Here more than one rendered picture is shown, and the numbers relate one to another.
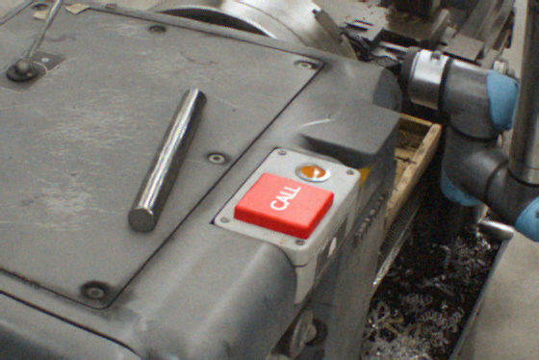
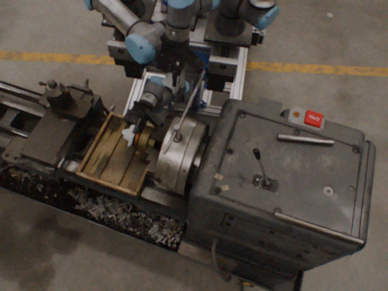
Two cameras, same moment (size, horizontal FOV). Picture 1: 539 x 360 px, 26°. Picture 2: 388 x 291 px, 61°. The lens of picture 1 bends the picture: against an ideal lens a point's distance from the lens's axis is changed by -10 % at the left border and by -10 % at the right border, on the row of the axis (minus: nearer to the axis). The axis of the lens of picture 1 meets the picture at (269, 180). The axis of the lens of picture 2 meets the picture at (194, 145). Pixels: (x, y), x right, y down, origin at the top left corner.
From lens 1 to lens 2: 1.55 m
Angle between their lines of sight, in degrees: 64
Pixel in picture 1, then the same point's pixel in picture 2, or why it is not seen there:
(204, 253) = (333, 132)
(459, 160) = (161, 103)
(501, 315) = not seen: hidden behind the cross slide
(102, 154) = (303, 155)
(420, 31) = (84, 104)
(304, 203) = (314, 114)
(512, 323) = not seen: hidden behind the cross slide
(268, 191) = (312, 120)
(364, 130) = (272, 104)
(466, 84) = (158, 90)
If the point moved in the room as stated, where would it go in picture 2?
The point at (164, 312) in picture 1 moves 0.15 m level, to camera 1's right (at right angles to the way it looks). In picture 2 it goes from (355, 138) to (347, 104)
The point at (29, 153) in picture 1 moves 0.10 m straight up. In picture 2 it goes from (310, 172) to (321, 160)
